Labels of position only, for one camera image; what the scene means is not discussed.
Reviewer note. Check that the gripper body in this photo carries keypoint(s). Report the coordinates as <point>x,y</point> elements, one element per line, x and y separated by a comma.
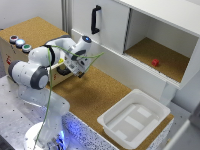
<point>74,62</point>

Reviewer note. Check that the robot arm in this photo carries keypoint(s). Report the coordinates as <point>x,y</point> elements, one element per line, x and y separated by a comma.
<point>31,71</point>

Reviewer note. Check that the wooden drawer box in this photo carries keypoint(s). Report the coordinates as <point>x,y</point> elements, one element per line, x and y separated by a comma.
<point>31,31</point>

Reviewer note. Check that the green button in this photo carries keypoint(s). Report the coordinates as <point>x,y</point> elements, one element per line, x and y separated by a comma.
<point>26,47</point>

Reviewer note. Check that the white sliding door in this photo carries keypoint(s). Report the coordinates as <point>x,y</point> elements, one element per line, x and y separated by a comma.
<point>111,23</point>

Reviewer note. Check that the red button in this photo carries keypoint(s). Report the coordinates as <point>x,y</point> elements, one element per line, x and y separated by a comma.
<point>14,38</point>

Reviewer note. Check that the pink block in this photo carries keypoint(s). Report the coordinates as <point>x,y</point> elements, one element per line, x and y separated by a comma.
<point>155,62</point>

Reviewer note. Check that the white plastic box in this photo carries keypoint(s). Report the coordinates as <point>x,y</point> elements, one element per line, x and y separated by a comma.
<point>133,120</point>

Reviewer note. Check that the white cabinet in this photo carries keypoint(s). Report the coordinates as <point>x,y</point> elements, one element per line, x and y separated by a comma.
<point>156,20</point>

